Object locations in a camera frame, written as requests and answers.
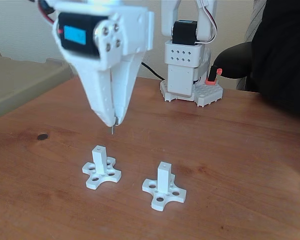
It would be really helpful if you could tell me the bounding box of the black cable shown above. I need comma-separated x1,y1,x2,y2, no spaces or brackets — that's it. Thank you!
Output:
141,61,166,82

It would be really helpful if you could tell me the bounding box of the person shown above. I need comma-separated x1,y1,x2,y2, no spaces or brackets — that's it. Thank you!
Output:
249,0,300,121

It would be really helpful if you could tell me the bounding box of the beige plastic bin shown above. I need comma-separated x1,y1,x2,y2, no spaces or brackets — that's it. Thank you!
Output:
0,48,76,123

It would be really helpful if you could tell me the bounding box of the white post stand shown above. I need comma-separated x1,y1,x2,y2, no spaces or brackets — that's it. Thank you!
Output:
81,144,123,190
141,161,188,211

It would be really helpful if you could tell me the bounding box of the black chair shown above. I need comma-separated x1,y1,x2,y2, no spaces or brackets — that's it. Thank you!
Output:
212,41,253,80

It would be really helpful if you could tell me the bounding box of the grey striped fabric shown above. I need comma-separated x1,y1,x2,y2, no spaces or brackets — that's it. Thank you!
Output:
244,0,266,43

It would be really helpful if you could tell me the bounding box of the red white servo wire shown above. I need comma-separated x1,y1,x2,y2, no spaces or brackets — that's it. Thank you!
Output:
29,0,63,35
194,0,218,46

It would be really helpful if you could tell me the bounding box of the orange and black clamp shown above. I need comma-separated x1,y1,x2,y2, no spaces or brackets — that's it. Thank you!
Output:
206,65,223,86

